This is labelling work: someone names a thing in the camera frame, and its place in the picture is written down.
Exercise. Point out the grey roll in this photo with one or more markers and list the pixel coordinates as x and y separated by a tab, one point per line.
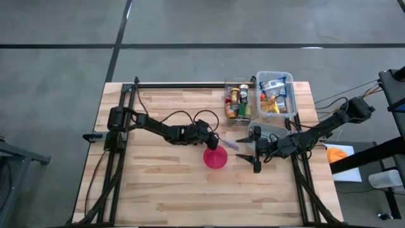
384	179

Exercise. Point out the blue and yellow snack bag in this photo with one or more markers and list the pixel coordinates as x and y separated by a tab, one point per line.
273	84

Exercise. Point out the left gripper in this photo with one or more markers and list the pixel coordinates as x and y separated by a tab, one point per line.
193	134

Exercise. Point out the narrow clear jar container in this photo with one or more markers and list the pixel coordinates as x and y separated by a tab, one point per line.
229	83

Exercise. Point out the dark green jar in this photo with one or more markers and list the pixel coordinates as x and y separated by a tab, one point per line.
241	111

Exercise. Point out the pink plastic bowl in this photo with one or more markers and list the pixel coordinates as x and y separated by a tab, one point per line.
215	157

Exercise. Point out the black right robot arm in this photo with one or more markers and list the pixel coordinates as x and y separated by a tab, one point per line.
329	123

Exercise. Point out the small black floor object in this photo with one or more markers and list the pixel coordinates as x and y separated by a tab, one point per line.
384	216

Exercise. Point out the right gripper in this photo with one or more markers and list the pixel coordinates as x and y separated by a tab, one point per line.
281	145

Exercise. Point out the clear plastic utensil tub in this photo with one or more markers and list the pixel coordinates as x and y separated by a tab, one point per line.
275	128

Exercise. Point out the clear plastic snack bin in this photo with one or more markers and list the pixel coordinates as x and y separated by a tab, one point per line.
292	95

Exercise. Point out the black side table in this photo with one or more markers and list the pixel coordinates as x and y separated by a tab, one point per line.
392	92

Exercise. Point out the furikake jar with gold lid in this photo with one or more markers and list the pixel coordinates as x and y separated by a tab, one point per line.
235	98

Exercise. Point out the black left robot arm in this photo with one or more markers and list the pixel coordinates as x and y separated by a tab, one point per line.
152	125

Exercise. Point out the orange cloth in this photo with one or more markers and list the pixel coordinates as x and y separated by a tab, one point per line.
336	155

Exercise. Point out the pale green jar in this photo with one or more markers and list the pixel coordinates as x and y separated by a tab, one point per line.
248	111

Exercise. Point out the grey metal table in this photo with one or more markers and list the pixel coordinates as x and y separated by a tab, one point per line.
12	164

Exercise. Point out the black diagonal beam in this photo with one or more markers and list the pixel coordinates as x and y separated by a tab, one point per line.
364	158

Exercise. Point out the white paper sheet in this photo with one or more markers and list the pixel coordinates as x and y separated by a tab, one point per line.
348	172

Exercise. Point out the jar with silver lid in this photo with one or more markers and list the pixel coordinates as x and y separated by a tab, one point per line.
244	90

